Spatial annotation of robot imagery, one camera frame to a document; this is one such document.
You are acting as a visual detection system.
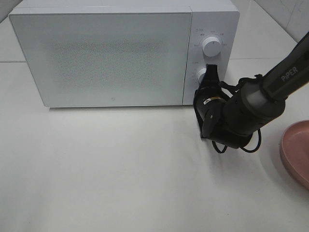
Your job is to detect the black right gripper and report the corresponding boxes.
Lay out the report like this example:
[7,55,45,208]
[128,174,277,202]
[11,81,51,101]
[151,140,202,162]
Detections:
[193,64,228,140]

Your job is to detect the pink round plate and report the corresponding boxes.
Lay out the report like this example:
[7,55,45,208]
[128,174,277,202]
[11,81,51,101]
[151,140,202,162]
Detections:
[280,120,309,189]

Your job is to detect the white microwave door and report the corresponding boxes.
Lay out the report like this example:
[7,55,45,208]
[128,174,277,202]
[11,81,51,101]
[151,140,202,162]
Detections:
[10,13,191,107]

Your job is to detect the white microwave oven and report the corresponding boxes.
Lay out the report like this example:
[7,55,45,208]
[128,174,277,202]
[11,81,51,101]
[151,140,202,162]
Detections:
[9,0,240,107]

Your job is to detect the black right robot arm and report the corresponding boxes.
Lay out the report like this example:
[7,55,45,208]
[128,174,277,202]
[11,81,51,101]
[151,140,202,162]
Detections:
[193,34,309,154]

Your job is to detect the white lower microwave knob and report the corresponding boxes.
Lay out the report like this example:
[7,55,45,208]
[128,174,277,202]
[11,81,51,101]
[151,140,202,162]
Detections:
[195,68,207,84]

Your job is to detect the white microwave knob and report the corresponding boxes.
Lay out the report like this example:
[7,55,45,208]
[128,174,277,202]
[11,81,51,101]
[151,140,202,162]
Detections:
[195,68,207,84]
[202,35,222,57]

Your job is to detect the white upper microwave knob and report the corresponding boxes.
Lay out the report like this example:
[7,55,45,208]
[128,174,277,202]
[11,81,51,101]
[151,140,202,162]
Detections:
[202,35,222,57]

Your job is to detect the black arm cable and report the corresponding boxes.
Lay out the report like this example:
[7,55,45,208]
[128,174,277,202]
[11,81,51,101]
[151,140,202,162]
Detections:
[211,128,263,154]

